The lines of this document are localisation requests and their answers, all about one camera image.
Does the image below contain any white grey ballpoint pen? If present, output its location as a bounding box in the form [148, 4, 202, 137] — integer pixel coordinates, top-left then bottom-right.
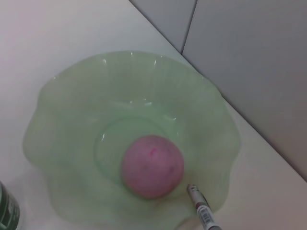
[186, 183, 223, 230]

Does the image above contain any clear water bottle green label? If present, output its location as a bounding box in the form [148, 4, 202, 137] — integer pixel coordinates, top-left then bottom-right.
[0, 181, 21, 230]

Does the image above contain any pink peach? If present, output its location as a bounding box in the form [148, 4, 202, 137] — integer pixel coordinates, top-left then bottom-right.
[120, 135, 185, 200]

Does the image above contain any translucent green glass plate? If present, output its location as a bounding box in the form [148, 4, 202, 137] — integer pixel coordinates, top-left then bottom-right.
[23, 49, 242, 228]

